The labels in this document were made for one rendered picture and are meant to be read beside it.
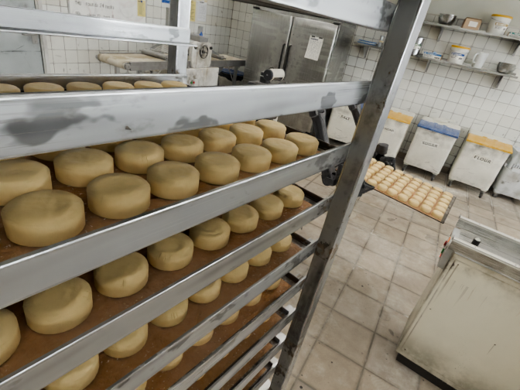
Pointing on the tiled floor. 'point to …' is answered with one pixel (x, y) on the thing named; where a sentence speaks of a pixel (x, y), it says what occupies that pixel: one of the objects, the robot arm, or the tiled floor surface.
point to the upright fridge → (296, 53)
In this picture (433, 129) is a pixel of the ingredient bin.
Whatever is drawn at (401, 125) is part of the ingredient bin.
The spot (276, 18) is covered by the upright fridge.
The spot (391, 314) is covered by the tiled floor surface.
